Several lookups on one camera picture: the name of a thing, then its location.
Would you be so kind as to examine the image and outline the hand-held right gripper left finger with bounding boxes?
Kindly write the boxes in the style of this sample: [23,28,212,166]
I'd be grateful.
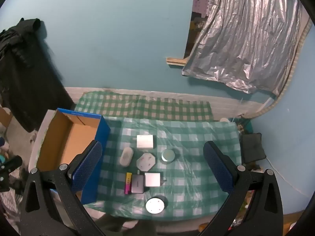
[20,140,109,236]

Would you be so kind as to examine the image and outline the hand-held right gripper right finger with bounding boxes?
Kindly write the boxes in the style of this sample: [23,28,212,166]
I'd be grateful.
[197,141,284,236]

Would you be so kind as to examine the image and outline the blue cardboard box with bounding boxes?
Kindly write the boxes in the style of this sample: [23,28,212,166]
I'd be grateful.
[36,108,111,204]

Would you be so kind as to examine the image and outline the white oval case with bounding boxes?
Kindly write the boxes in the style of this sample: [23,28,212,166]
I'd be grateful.
[120,147,134,166]

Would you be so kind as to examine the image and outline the grey round tin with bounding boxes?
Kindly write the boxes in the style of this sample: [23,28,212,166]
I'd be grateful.
[161,149,176,164]

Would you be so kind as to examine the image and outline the grey power adapter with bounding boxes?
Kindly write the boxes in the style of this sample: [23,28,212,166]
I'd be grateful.
[131,174,145,194]

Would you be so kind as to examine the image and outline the white octagonal device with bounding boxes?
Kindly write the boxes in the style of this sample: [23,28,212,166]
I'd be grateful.
[136,152,157,172]

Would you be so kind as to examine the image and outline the white cube power adapter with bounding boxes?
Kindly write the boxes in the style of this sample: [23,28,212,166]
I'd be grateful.
[144,172,166,188]

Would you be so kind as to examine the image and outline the white round disc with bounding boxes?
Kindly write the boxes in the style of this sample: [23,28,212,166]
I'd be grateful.
[145,195,168,214]

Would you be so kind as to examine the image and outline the light green checked tablecloth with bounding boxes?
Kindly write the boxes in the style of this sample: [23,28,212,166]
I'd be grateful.
[81,117,243,220]

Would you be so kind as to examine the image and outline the black cushion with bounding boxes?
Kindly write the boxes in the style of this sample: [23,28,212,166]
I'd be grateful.
[240,133,267,164]

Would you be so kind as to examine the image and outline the black metal stand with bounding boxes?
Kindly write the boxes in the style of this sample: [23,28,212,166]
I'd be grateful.
[0,155,23,193]

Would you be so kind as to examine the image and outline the dark green checked cloth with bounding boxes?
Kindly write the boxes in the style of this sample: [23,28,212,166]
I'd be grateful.
[74,91,213,122]

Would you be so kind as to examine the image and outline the striped grey cloth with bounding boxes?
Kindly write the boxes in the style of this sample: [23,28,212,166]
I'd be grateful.
[0,170,32,227]

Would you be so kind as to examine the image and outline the black hanging jacket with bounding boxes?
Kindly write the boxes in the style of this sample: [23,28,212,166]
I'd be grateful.
[0,18,74,133]

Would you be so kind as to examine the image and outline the wooden plank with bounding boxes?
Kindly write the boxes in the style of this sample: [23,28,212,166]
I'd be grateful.
[166,57,189,67]

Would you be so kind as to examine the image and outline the silver foil curtain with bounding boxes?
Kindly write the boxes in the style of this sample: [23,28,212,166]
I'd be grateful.
[182,0,309,96]

